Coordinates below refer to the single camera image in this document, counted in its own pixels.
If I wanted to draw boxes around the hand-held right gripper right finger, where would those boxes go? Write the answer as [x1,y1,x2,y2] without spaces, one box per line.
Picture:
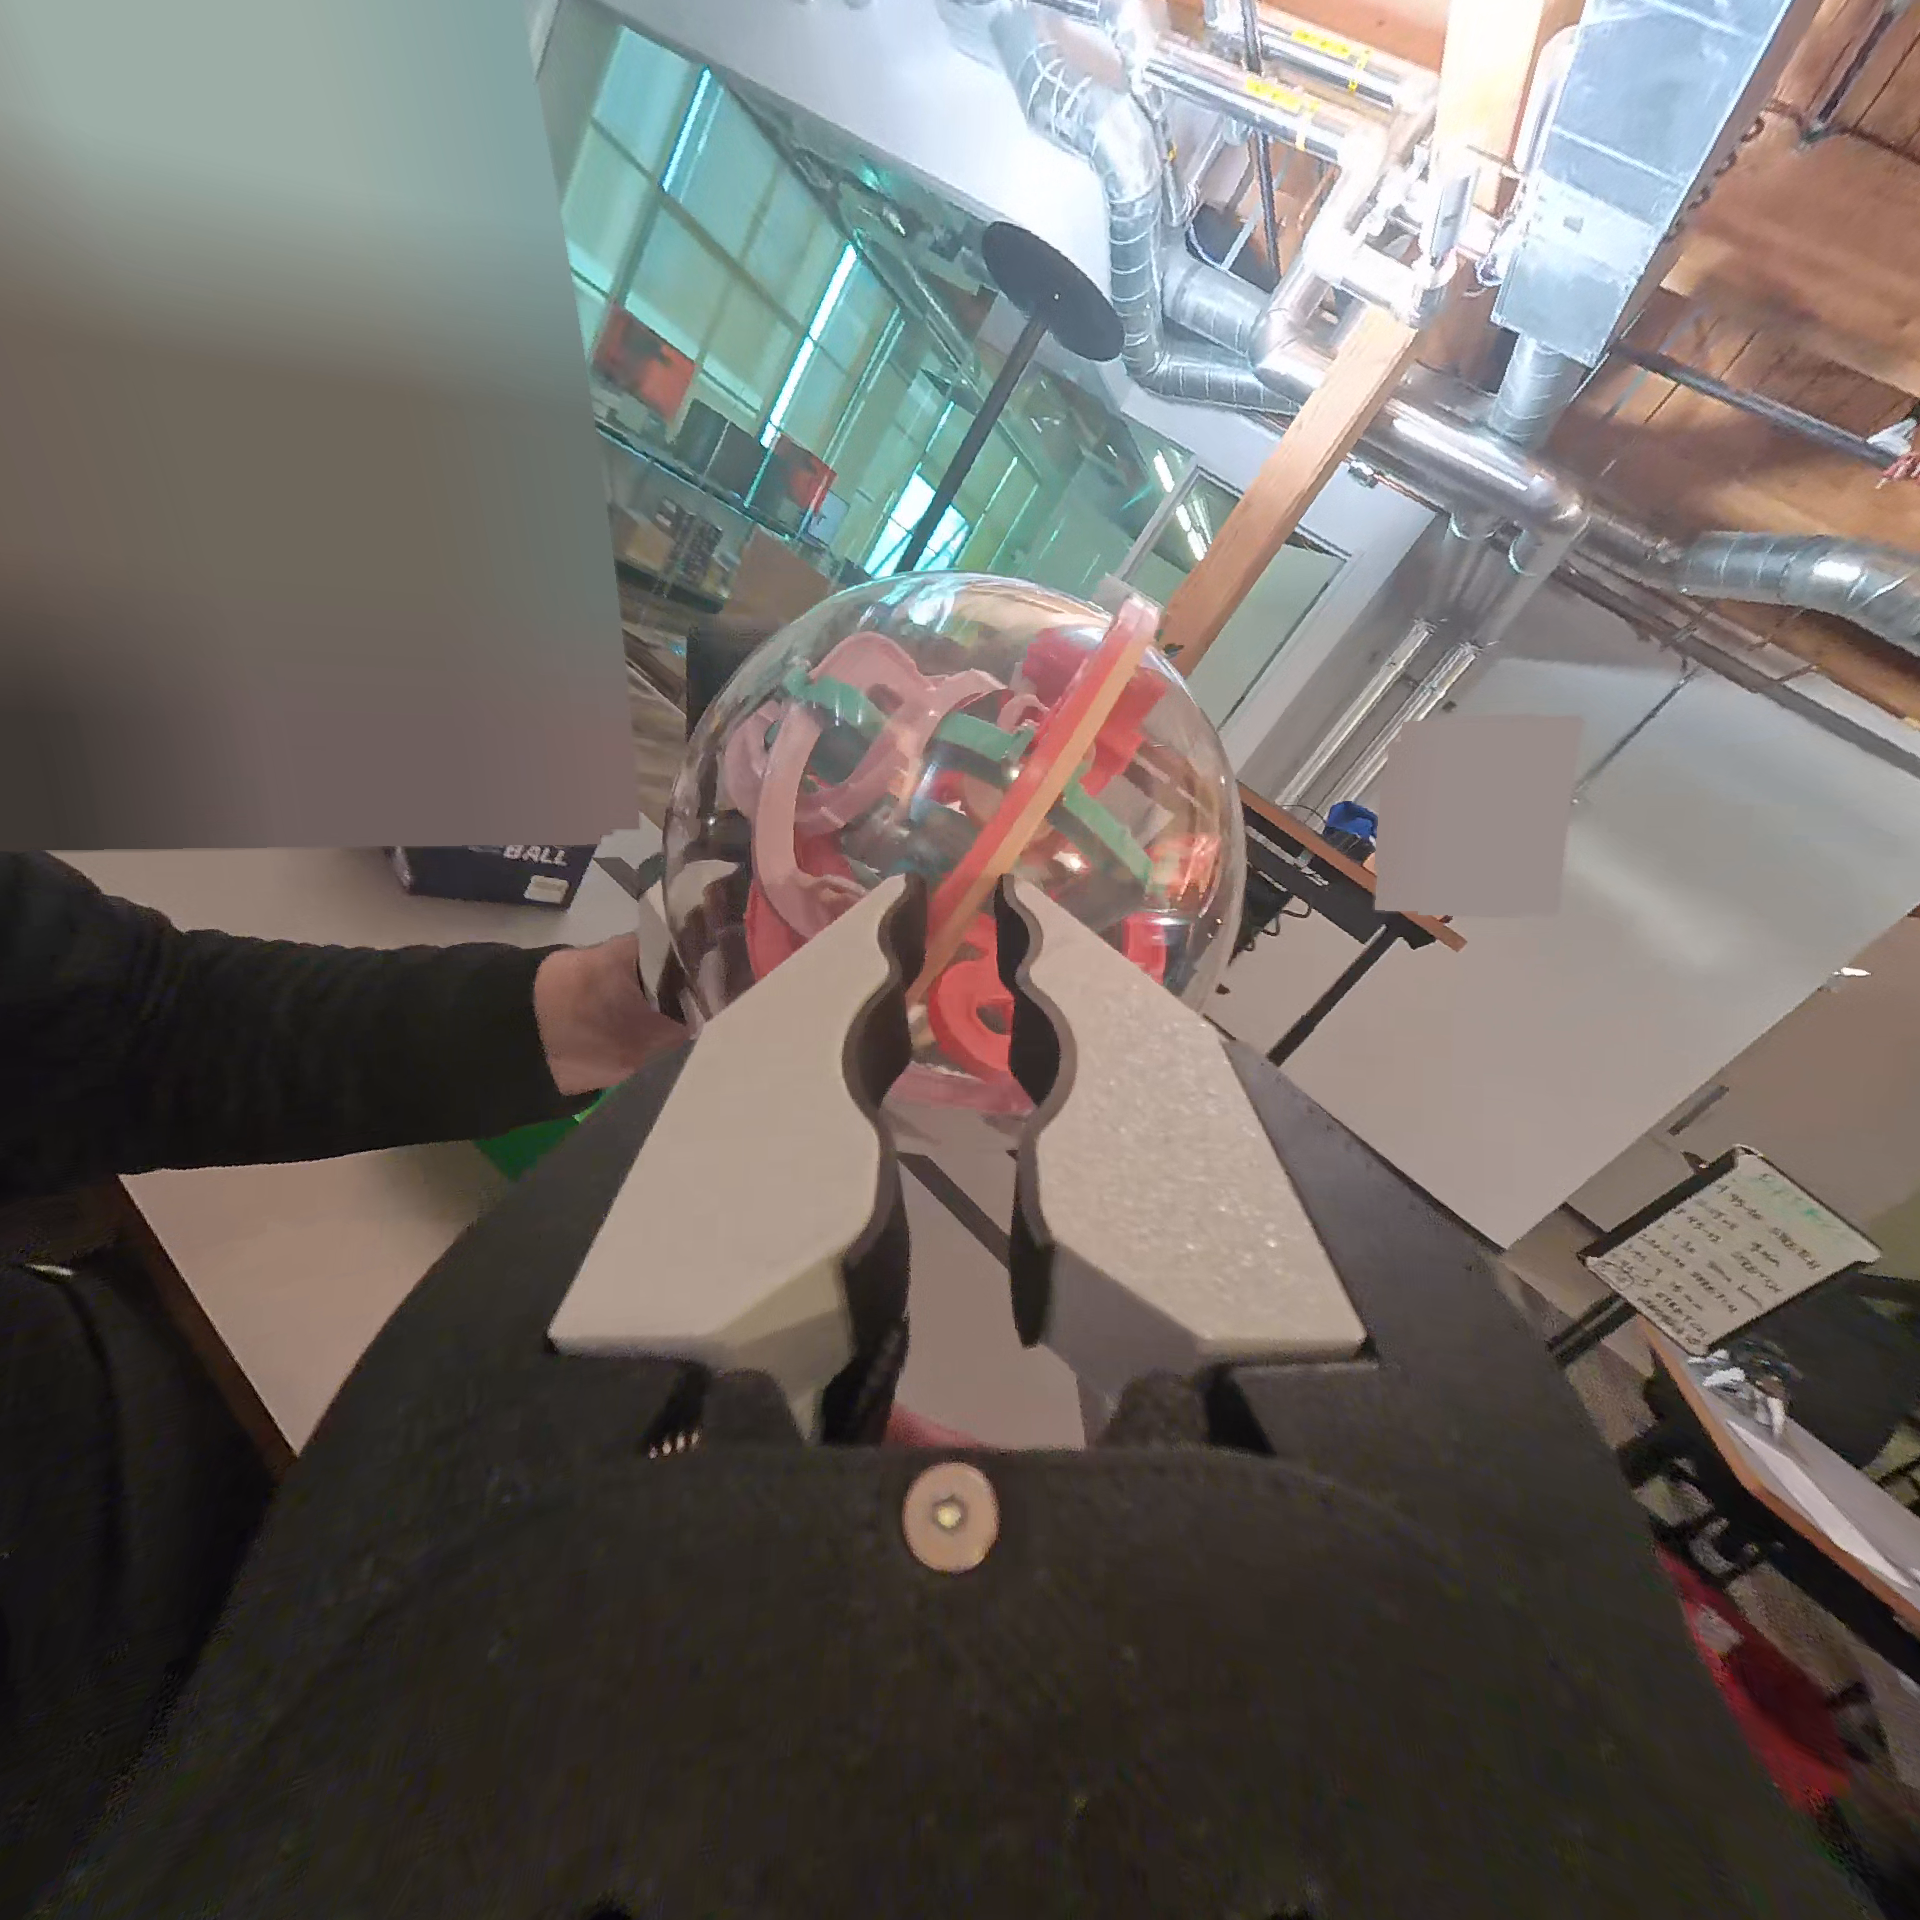
[996,881,1368,1452]

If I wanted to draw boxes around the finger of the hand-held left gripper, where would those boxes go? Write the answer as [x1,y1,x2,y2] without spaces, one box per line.
[634,884,696,1032]

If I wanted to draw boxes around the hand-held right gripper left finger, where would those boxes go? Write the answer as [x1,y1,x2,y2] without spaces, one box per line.
[546,871,927,1445]

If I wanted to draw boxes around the clear maze ball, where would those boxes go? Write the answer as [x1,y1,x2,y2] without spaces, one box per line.
[638,574,1247,1119]

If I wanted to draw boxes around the person's left forearm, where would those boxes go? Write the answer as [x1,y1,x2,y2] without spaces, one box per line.
[0,849,602,1197]

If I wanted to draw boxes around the person's left hand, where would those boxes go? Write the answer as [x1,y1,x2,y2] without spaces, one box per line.
[534,929,692,1096]

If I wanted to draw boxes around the dark blue toy box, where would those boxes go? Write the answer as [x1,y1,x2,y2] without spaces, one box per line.
[386,844,602,908]

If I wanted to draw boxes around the green plastic bin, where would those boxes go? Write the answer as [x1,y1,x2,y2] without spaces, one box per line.
[472,1092,606,1190]

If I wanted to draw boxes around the wooden desk with black legs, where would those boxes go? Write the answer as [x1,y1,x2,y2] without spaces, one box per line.
[1236,787,1469,1069]

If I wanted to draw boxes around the handwritten whiteboard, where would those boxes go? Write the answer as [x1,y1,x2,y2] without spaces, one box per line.
[1575,1144,1885,1359]

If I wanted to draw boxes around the wooden side table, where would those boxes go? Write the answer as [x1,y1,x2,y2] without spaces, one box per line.
[1639,1316,1920,1624]

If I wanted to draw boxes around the person's dark clothing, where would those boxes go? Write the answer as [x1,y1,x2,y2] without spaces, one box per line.
[0,1184,296,1920]

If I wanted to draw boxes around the black floor lamp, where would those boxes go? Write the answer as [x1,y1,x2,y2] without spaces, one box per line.
[900,219,1124,581]

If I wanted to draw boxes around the silver round ventilation ducts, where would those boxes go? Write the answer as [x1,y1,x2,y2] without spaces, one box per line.
[983,0,1920,665]

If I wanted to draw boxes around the wooden post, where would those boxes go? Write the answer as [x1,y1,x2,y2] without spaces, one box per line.
[1162,307,1423,672]

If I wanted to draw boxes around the rectangular metal air duct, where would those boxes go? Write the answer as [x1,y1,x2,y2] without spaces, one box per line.
[1480,0,1797,369]

